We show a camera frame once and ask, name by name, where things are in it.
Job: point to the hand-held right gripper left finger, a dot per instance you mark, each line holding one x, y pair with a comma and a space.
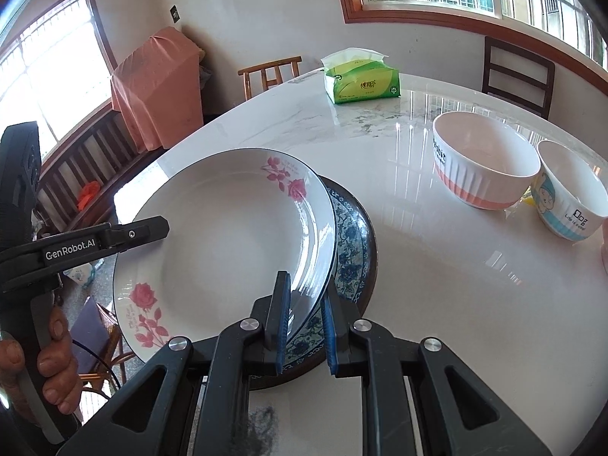
280, 337

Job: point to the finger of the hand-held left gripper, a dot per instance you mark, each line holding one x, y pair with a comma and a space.
137, 233

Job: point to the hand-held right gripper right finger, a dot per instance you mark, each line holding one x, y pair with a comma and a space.
328, 337

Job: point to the white rose print plate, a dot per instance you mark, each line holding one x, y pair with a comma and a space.
218, 247

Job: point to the blue floral patterned plate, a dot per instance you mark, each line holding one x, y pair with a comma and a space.
354, 247

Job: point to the large ribbed pink white bowl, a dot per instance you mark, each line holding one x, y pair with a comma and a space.
479, 161

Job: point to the small cartoon print bowl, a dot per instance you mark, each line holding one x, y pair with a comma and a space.
570, 185

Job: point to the person's left hand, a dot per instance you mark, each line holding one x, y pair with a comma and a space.
57, 370

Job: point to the orange object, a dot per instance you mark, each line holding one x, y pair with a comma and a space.
88, 195

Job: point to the dark wooden bench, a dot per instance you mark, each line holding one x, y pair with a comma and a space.
95, 152

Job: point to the rattan chair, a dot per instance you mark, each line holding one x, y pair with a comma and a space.
107, 351

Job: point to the pink cloth cover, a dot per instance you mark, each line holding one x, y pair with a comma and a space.
156, 90

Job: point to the barred window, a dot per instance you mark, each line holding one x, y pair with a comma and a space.
47, 66

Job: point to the light wooden chair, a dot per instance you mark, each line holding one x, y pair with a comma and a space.
270, 76

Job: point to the green tissue pack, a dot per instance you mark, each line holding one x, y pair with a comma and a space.
365, 83

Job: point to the dark wooden chair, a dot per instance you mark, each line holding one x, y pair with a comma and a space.
517, 80

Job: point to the black wall switch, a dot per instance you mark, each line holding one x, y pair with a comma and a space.
175, 13

